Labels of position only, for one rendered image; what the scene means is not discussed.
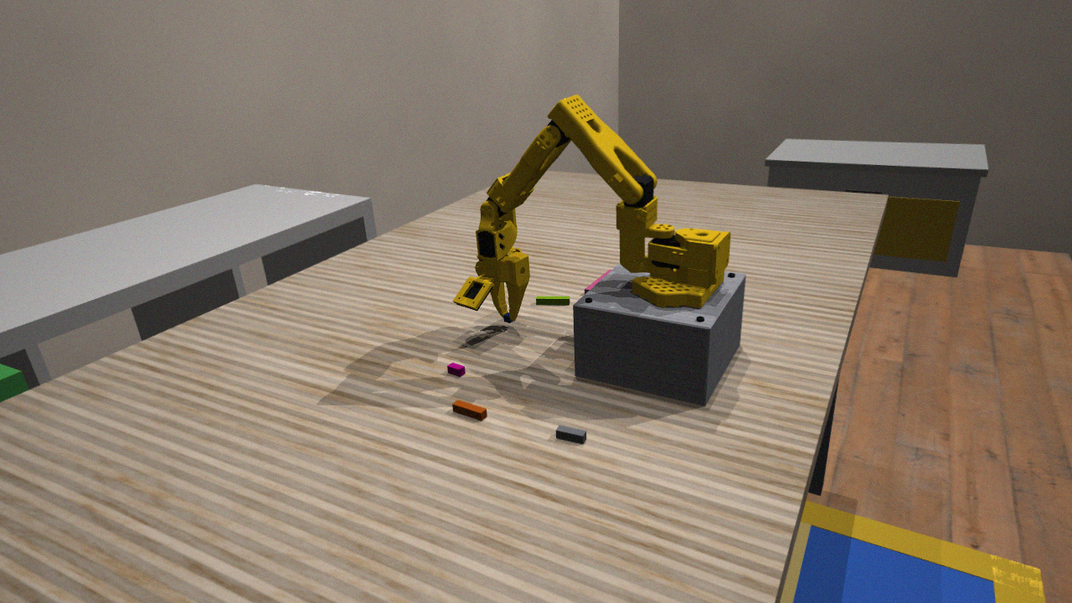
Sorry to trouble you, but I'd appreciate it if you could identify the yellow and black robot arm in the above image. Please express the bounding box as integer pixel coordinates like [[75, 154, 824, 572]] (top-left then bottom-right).
[[476, 95, 725, 308]]

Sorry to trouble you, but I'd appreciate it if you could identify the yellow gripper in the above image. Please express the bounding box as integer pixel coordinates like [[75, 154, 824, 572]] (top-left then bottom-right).
[[453, 247, 530, 321]]

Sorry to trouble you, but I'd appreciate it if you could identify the orange rectangular rod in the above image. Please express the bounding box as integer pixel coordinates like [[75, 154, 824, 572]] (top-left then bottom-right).
[[452, 400, 487, 420]]

